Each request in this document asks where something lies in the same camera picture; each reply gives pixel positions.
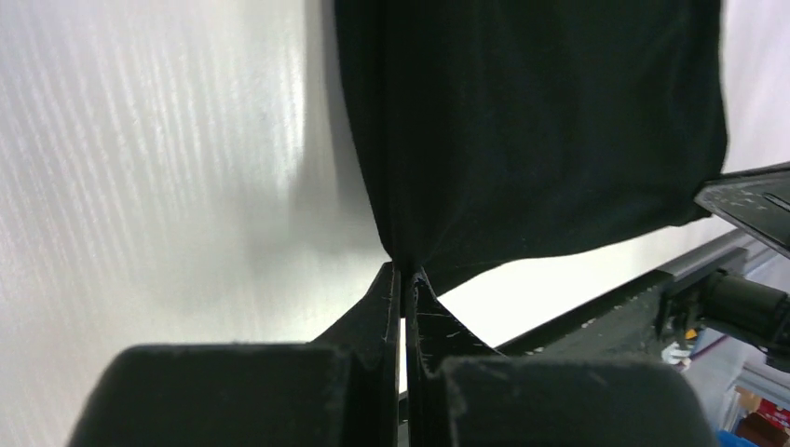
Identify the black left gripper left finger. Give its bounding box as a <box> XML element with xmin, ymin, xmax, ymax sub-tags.
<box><xmin>70</xmin><ymin>264</ymin><xmax>401</xmax><ymax>446</ymax></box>

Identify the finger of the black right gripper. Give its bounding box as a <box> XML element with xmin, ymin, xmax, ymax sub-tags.
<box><xmin>694</xmin><ymin>162</ymin><xmax>789</xmax><ymax>257</ymax></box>

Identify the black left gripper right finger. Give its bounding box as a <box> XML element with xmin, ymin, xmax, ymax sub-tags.
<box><xmin>404</xmin><ymin>274</ymin><xmax>718</xmax><ymax>446</ymax></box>

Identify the black t shirt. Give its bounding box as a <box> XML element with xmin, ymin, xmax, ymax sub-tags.
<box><xmin>334</xmin><ymin>1</ymin><xmax>728</xmax><ymax>293</ymax></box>

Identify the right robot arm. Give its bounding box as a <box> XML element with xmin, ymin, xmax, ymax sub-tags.
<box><xmin>657</xmin><ymin>162</ymin><xmax>789</xmax><ymax>373</ymax></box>

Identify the aluminium front rail frame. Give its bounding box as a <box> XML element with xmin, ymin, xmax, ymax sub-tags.
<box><xmin>657</xmin><ymin>229</ymin><xmax>783</xmax><ymax>281</ymax></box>

